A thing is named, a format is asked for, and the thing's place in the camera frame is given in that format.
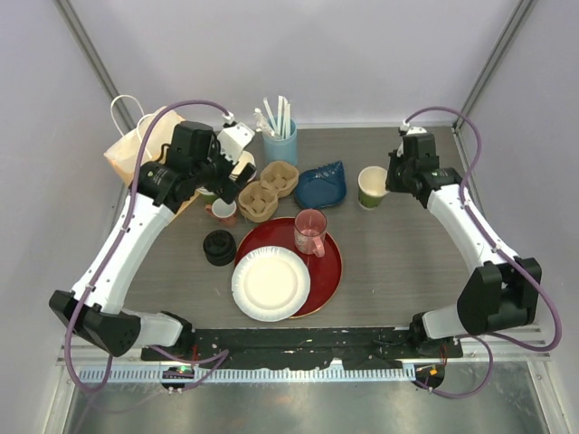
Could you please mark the blue plastic dish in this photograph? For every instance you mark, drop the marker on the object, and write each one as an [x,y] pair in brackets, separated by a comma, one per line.
[321,187]

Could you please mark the blue straw holder cup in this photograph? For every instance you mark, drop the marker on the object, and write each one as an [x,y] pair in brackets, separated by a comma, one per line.
[282,150]

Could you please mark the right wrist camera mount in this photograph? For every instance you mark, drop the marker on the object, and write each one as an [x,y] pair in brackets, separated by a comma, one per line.
[406,129]

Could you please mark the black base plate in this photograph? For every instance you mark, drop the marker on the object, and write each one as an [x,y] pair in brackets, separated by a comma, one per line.
[305,349]

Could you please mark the cardboard cup carrier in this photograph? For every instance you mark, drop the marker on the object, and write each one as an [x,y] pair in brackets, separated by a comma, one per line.
[258,201]
[282,176]

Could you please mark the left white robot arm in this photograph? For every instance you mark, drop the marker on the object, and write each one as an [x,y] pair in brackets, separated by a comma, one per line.
[196,157]

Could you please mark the white paper plate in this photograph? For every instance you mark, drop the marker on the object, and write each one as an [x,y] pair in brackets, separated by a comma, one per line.
[270,284]

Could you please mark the brown paper cup stack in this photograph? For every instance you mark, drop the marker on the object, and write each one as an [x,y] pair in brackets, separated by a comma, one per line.
[246,158]

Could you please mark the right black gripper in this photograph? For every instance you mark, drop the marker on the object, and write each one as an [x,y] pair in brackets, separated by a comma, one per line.
[391,183]

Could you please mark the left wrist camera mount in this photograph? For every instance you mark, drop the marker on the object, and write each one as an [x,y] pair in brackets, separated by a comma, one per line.
[234,137]

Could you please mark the red round tray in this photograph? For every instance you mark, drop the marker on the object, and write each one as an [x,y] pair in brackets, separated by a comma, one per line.
[325,272]

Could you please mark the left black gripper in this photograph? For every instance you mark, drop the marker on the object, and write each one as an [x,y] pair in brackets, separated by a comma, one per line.
[226,188]

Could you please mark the back cardboard cup carrier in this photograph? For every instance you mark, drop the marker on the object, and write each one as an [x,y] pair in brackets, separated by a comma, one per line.
[282,176]

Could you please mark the front cardboard cup carrier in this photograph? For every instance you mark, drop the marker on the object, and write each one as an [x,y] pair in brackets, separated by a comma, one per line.
[258,201]

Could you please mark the green paper cup stack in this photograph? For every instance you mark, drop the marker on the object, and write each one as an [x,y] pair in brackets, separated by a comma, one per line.
[208,196]

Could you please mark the pink glass mug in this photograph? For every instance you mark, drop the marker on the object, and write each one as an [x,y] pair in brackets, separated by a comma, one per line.
[310,228]

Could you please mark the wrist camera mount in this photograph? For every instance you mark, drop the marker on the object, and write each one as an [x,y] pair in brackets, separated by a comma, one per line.
[234,137]
[406,129]

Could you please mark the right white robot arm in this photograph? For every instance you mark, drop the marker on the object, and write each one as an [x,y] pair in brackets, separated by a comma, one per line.
[496,297]

